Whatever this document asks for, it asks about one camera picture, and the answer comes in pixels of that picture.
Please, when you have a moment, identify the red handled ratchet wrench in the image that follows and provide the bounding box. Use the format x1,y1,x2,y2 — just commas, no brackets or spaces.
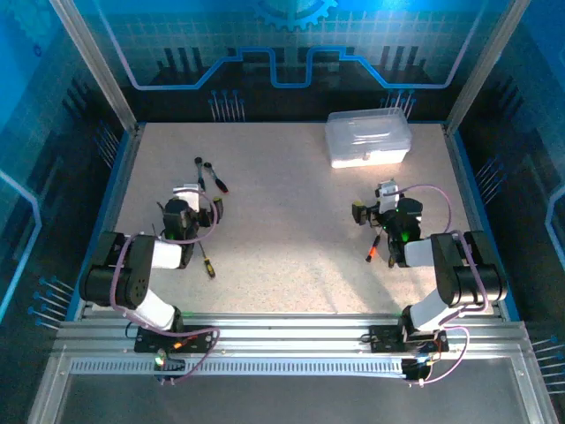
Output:
203,162,230,195

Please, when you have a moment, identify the green handled ratchet wrench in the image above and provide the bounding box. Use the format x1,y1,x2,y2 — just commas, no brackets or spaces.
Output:
193,156,207,191

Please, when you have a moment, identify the clear plastic tool box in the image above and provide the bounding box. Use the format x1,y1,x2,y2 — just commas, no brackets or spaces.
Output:
324,107,414,170

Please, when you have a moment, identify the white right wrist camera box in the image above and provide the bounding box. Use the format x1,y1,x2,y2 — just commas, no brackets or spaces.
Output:
374,178,401,214

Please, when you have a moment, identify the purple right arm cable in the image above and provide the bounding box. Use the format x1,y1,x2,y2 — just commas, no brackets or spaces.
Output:
383,184,489,386

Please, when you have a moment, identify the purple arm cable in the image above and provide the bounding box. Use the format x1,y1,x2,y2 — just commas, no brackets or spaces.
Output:
383,184,489,386
109,187,222,386

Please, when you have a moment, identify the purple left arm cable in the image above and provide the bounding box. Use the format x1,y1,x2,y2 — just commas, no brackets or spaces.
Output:
109,187,222,386

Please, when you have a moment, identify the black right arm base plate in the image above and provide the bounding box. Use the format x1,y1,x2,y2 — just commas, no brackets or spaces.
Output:
368,324,450,353

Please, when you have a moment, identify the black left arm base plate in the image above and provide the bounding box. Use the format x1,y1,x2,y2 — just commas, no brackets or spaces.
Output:
134,325,221,354

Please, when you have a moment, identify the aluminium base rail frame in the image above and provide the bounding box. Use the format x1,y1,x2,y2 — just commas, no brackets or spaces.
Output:
55,311,533,361

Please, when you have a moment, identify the grey slotted cable duct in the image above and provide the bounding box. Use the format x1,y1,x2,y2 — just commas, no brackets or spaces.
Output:
69,356,406,377

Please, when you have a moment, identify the aluminium frame post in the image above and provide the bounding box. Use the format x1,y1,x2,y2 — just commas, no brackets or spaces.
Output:
47,0,143,134
443,0,531,134

